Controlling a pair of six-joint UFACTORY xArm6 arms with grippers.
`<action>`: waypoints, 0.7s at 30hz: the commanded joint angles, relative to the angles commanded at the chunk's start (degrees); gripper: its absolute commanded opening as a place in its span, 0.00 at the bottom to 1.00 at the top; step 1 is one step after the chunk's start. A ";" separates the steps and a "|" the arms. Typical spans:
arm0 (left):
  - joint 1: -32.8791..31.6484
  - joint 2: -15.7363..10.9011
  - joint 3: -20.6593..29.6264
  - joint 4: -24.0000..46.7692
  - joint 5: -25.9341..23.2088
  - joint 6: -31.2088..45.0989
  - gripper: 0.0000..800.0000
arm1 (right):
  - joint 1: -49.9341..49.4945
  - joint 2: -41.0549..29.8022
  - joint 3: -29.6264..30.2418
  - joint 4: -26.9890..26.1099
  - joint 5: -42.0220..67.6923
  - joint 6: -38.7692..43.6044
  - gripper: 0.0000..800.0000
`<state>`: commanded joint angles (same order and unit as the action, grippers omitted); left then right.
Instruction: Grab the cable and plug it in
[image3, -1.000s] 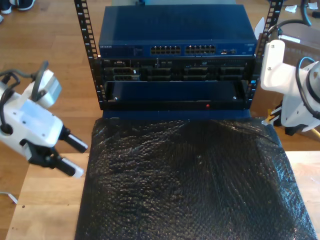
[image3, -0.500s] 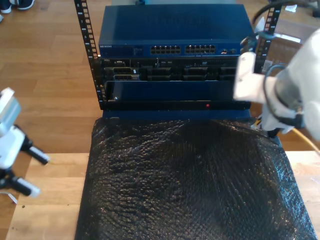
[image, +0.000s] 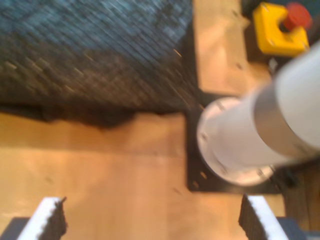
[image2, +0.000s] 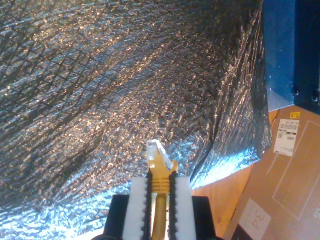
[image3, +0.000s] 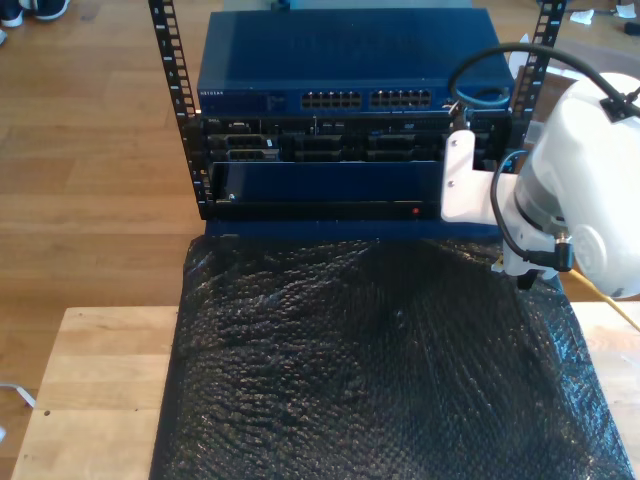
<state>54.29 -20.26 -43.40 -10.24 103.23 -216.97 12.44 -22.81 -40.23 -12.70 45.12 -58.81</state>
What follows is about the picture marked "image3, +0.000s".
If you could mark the blue Netgear network switch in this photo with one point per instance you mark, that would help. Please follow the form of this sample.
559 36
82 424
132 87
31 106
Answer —
350 50

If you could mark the black bubble wrap mat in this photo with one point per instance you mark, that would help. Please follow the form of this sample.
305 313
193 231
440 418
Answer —
350 400

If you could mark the small dark object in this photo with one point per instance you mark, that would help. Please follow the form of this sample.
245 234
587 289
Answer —
632 28

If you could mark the brown cardboard monitor box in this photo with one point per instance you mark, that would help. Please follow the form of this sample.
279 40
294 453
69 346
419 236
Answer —
555 95

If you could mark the person's white shoe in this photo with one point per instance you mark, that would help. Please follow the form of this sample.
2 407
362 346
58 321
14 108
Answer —
2 37
12 17

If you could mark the white paper sheet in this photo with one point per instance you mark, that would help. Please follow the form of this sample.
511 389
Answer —
524 38

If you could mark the grey metal stand leg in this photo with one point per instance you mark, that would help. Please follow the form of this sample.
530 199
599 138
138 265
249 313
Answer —
22 394

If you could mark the blue sliding rack shelf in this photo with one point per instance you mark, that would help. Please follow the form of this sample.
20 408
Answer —
325 180

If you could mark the person's blue shoe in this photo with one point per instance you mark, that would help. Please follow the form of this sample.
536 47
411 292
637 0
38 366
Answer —
52 9

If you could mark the black Dell rack server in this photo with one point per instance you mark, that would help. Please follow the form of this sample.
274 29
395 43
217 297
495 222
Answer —
350 131

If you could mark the black perforated rack post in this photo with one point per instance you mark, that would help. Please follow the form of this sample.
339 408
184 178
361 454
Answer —
550 35
166 50

